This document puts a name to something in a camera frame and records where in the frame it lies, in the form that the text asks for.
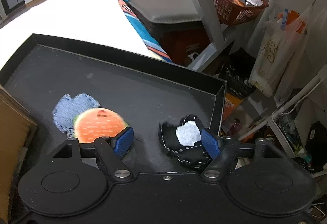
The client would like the black shallow tray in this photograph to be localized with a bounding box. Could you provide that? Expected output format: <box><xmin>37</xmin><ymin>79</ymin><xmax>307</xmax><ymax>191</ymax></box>
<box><xmin>0</xmin><ymin>33</ymin><xmax>228</xmax><ymax>171</ymax></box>

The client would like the burger plush toy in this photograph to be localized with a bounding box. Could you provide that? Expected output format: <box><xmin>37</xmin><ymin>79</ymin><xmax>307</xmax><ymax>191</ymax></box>
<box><xmin>74</xmin><ymin>109</ymin><xmax>131</xmax><ymax>144</ymax></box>

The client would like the grey padded bench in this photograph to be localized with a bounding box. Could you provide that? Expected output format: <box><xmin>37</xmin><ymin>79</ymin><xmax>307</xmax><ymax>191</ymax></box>
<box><xmin>114</xmin><ymin>0</ymin><xmax>207</xmax><ymax>25</ymax></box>

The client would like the black top desk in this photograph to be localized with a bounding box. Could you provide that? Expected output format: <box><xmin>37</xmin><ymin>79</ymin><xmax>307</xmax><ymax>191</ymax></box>
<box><xmin>167</xmin><ymin>0</ymin><xmax>327</xmax><ymax>71</ymax></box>

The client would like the small blue denim plush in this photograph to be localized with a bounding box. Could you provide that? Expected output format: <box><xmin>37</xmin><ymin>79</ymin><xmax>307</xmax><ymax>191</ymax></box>
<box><xmin>52</xmin><ymin>94</ymin><xmax>101</xmax><ymax>138</ymax></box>

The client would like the orange plastic basket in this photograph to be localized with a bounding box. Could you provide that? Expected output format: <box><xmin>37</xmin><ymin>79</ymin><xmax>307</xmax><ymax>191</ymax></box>
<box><xmin>208</xmin><ymin>0</ymin><xmax>270</xmax><ymax>26</ymax></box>

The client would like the white metal rack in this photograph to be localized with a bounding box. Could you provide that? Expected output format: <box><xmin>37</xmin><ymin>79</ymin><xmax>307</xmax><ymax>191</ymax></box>
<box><xmin>240</xmin><ymin>60</ymin><xmax>327</xmax><ymax>163</ymax></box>

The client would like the white plastic bag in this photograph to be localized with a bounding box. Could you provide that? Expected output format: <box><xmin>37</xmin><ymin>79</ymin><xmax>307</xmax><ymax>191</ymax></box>
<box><xmin>249</xmin><ymin>20</ymin><xmax>307</xmax><ymax>97</ymax></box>

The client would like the brown cardboard box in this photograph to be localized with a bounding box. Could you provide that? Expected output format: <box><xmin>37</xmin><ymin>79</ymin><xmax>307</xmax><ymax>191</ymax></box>
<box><xmin>0</xmin><ymin>85</ymin><xmax>39</xmax><ymax>224</ymax></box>

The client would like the black felt pouch white patch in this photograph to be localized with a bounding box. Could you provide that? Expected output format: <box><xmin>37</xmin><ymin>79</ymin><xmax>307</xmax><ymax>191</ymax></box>
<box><xmin>159</xmin><ymin>115</ymin><xmax>214</xmax><ymax>164</ymax></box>

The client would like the black plastic bag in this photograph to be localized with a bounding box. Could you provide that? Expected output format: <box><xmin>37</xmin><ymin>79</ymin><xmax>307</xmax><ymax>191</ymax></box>
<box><xmin>220</xmin><ymin>49</ymin><xmax>256</xmax><ymax>98</ymax></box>

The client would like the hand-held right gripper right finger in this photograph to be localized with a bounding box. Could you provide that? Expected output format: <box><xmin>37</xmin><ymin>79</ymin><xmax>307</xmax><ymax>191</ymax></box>
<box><xmin>200</xmin><ymin>128</ymin><xmax>284</xmax><ymax>180</ymax></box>

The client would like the brown storage box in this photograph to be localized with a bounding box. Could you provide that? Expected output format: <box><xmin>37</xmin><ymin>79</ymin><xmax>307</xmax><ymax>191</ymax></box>
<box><xmin>161</xmin><ymin>30</ymin><xmax>212</xmax><ymax>66</ymax></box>

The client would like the striped blue orange towel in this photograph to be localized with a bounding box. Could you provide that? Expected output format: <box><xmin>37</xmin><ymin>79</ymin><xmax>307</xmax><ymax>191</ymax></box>
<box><xmin>107</xmin><ymin>0</ymin><xmax>173</xmax><ymax>63</ymax></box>

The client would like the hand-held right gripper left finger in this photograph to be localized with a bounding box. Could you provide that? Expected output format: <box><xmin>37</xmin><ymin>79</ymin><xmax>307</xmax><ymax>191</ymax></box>
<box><xmin>52</xmin><ymin>127</ymin><xmax>134</xmax><ymax>181</ymax></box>

